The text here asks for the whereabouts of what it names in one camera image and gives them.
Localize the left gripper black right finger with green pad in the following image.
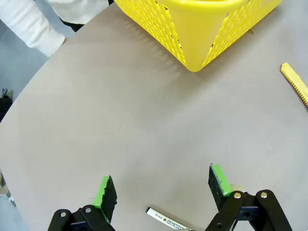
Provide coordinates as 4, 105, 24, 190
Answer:
204, 163, 294, 231

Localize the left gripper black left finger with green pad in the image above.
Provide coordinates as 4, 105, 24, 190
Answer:
47, 175, 118, 231

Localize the white black marker pen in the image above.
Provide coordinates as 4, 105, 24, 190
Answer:
145, 206, 193, 231

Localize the yellow black utility knife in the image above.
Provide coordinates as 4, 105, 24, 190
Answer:
280, 62, 308, 109

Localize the person's right forearm white sleeve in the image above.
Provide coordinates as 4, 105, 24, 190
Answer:
0, 0, 66, 57

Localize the yellow plastic shopping basket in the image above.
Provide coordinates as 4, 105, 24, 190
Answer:
113, 0, 283, 73

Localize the person in white cardigan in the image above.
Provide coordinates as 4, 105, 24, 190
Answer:
47, 0, 114, 32

